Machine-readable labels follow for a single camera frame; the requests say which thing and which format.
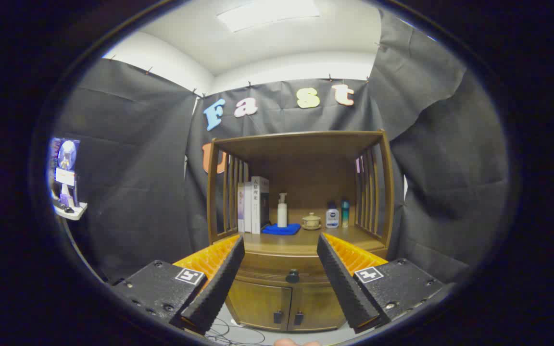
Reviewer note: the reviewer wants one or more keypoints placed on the wooden countertop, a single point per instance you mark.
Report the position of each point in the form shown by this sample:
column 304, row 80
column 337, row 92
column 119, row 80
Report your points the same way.
column 301, row 240

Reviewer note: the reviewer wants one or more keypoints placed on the wooden drawer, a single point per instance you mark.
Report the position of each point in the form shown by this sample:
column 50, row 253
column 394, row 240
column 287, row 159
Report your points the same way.
column 267, row 266

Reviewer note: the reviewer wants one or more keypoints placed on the beige lidded tea bowl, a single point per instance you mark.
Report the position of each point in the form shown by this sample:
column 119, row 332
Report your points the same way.
column 311, row 221

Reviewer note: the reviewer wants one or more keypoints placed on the white side shelf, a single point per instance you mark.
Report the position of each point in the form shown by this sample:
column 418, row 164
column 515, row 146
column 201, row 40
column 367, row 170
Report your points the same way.
column 72, row 211

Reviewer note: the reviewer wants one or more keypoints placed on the thin white book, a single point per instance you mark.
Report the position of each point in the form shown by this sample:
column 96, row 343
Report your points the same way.
column 247, row 209

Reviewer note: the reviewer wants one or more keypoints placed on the blue folded cloth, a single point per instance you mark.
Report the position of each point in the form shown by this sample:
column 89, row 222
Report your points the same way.
column 281, row 229

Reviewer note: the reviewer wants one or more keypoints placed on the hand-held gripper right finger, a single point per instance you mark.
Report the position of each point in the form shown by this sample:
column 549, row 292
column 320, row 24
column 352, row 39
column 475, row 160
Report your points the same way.
column 346, row 288

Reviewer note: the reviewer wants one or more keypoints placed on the white lotion bottle blue cap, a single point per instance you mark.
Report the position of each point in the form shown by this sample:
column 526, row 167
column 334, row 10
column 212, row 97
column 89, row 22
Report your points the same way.
column 332, row 218

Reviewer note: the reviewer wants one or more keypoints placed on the wooden cabinet door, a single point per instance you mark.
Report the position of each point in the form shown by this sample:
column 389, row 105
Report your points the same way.
column 255, row 302
column 320, row 307

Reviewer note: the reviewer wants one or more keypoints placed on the black drawer knob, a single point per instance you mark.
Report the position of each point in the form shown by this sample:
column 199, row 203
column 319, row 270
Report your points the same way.
column 292, row 276

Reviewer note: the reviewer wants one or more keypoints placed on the pale purple book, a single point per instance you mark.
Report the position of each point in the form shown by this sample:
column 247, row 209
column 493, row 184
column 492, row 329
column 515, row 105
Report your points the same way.
column 240, row 209

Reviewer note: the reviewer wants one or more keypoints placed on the white pump bottle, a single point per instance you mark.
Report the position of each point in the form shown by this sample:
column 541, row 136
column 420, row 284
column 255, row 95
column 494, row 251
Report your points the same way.
column 282, row 214

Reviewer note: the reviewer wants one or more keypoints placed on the thick book dark portrait cover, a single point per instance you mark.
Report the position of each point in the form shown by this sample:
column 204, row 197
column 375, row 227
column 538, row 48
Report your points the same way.
column 259, row 206

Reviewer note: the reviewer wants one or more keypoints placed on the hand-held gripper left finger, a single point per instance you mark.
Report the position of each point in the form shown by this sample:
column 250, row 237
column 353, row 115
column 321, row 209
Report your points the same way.
column 219, row 288

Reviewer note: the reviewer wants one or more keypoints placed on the wooden cabinet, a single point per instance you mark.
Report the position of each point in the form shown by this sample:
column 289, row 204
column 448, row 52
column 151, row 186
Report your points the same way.
column 306, row 173

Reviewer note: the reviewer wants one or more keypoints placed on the slim teal bottle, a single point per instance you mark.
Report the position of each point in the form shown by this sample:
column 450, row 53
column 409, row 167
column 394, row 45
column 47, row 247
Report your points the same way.
column 345, row 214

